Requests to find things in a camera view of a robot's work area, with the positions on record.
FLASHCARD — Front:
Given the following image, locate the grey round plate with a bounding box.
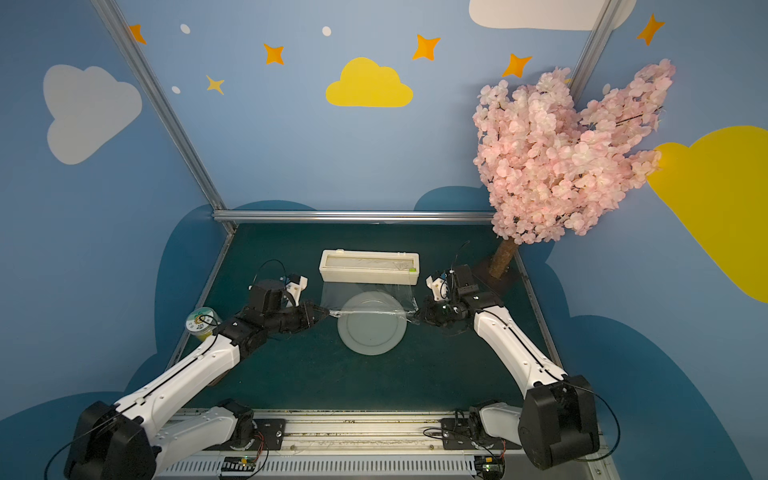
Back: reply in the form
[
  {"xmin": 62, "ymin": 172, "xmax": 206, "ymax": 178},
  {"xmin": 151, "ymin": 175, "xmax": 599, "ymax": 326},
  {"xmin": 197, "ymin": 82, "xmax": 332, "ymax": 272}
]
[{"xmin": 337, "ymin": 314, "xmax": 408, "ymax": 356}]

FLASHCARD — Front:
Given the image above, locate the left small circuit board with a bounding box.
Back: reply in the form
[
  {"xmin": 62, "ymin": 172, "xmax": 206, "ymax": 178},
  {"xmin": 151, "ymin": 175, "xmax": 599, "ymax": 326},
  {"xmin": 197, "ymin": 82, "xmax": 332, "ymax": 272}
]
[{"xmin": 219, "ymin": 457, "xmax": 257, "ymax": 479}]

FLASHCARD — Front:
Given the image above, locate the horizontal aluminium back bar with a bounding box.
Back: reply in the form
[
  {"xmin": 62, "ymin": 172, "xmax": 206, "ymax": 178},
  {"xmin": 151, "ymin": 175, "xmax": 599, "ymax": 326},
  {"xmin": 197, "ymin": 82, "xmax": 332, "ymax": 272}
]
[{"xmin": 213, "ymin": 210, "xmax": 494, "ymax": 224}]

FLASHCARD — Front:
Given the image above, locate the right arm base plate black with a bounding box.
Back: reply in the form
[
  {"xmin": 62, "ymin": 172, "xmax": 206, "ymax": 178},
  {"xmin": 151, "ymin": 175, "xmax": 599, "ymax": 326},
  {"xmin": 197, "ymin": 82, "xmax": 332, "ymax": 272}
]
[{"xmin": 438, "ymin": 416, "xmax": 522, "ymax": 451}]

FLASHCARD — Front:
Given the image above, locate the aluminium corner post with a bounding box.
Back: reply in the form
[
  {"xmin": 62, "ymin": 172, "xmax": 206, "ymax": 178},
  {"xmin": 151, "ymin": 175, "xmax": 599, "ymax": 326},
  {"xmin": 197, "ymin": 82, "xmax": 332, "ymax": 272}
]
[
  {"xmin": 91, "ymin": 0, "xmax": 227, "ymax": 211},
  {"xmin": 570, "ymin": 0, "xmax": 623, "ymax": 103}
]

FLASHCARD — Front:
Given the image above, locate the small circuit board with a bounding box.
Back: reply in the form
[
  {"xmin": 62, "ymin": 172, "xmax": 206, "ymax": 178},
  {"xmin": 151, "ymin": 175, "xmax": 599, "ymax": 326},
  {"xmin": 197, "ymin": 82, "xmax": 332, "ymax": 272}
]
[
  {"xmin": 219, "ymin": 457, "xmax": 257, "ymax": 479},
  {"xmin": 474, "ymin": 455, "xmax": 505, "ymax": 480}
]

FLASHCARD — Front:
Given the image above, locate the left aluminium corner post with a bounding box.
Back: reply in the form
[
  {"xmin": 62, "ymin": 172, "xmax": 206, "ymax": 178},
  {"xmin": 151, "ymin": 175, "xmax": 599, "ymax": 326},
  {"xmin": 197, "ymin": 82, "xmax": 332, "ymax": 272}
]
[{"xmin": 91, "ymin": 0, "xmax": 227, "ymax": 211}]

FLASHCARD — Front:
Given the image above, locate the clear plastic wrap sheet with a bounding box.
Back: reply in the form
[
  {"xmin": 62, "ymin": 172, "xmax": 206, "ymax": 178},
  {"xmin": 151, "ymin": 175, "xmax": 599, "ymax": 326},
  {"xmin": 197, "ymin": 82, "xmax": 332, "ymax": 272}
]
[{"xmin": 321, "ymin": 282, "xmax": 418, "ymax": 319}]

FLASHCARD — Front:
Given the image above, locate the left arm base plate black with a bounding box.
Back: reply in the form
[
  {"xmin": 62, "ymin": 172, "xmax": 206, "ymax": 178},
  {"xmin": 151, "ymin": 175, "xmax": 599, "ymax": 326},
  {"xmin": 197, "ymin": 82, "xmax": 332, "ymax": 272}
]
[{"xmin": 227, "ymin": 418, "xmax": 287, "ymax": 451}]

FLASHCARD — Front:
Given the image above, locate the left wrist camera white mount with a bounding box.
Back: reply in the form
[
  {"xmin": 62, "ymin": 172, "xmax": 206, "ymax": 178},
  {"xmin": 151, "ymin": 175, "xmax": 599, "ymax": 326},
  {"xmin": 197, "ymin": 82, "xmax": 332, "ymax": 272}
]
[{"xmin": 285, "ymin": 274, "xmax": 308, "ymax": 306}]

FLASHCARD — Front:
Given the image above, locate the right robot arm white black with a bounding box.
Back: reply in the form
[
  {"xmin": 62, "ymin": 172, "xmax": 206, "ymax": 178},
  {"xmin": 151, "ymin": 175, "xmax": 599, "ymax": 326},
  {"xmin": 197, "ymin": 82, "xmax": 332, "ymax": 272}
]
[{"xmin": 415, "ymin": 265, "xmax": 616, "ymax": 470}]

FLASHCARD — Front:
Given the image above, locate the right small circuit board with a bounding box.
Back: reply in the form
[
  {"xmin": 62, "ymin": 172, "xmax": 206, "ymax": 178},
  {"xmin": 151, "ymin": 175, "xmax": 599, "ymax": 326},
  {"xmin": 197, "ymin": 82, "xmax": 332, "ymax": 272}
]
[{"xmin": 474, "ymin": 455, "xmax": 505, "ymax": 480}]

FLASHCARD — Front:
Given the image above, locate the aluminium rail frame front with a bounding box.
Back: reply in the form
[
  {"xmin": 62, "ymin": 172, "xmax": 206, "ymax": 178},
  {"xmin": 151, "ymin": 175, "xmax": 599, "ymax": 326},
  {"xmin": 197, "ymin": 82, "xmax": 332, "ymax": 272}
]
[{"xmin": 95, "ymin": 410, "xmax": 622, "ymax": 480}]

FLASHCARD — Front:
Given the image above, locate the cream plastic wrap dispenser box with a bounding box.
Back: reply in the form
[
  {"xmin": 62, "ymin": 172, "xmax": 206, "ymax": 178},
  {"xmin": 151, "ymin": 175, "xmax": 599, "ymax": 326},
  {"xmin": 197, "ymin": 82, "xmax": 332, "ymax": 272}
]
[{"xmin": 319, "ymin": 249, "xmax": 420, "ymax": 286}]

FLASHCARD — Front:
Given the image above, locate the right aluminium corner post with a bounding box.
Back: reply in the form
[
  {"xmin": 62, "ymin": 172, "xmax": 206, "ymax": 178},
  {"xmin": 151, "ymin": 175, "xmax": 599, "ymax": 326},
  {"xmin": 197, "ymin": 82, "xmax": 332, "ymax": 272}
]
[{"xmin": 570, "ymin": 0, "xmax": 623, "ymax": 103}]

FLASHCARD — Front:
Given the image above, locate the pink blossom artificial tree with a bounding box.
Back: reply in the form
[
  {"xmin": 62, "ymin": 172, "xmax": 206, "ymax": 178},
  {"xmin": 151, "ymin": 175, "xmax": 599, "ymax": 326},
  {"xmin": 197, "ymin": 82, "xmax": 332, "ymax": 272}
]
[{"xmin": 473, "ymin": 59, "xmax": 676, "ymax": 280}]

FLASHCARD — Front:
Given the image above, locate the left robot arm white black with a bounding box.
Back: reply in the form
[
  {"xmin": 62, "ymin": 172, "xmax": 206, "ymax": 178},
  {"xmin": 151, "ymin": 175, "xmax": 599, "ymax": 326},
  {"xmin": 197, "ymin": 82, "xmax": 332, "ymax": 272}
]
[{"xmin": 61, "ymin": 275, "xmax": 330, "ymax": 479}]

